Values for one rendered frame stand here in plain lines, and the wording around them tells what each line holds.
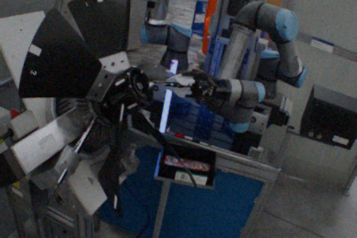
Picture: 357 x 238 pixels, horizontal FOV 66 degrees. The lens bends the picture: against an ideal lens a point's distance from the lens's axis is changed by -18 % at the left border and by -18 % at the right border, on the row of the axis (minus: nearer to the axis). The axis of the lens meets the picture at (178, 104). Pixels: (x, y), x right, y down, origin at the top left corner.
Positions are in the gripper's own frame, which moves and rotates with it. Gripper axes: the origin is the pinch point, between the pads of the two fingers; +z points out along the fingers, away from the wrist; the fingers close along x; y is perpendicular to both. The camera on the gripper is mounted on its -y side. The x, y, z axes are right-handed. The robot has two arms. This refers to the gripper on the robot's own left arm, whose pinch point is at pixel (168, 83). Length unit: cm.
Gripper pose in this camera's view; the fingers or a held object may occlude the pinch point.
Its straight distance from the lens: 109.9
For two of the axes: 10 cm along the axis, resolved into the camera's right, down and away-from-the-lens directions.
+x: -2.1, 8.6, 4.7
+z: -9.4, -0.4, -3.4
